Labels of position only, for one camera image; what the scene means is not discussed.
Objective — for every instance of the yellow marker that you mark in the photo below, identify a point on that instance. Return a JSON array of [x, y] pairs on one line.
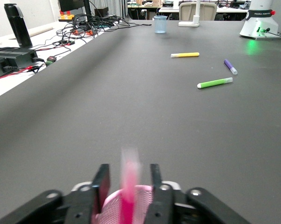
[[185, 54]]

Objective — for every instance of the beige office chair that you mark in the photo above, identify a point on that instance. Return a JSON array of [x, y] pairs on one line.
[[189, 11]]

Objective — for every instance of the small round black device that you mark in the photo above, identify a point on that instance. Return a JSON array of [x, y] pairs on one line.
[[51, 60]]

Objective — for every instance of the pink marker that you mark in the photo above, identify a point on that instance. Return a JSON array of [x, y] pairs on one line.
[[128, 191]]

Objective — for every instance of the beige flat strip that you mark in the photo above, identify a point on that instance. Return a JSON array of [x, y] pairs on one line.
[[37, 30]]

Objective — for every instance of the black power supply box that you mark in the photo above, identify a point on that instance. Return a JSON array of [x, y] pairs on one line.
[[12, 59]]

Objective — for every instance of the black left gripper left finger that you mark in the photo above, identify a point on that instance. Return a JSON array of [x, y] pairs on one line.
[[79, 207]]

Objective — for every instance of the yellow box with red buttons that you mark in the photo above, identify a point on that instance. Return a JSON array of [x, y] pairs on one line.
[[66, 16]]

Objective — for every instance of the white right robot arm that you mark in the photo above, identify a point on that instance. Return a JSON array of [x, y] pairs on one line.
[[256, 23]]

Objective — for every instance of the white stand with flat base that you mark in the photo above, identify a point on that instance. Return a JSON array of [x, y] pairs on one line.
[[196, 16]]

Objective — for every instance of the purple marker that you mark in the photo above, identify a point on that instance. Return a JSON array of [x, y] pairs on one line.
[[230, 66]]

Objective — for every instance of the green marker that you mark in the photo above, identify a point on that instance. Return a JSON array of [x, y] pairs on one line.
[[214, 82]]

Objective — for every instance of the translucent blue plastic cup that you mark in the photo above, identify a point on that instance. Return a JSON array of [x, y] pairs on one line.
[[160, 24]]

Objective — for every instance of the black thermos bottle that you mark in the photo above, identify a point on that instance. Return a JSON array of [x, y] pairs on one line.
[[20, 28]]

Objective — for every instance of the black computer monitor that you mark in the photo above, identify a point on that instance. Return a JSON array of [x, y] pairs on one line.
[[70, 4]]

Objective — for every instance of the translucent pink plastic cup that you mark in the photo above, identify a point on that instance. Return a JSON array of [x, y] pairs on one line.
[[112, 207]]

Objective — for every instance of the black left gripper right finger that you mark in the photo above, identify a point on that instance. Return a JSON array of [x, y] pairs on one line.
[[163, 207]]

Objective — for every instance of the small black box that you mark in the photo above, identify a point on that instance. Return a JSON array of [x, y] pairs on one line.
[[101, 11]]

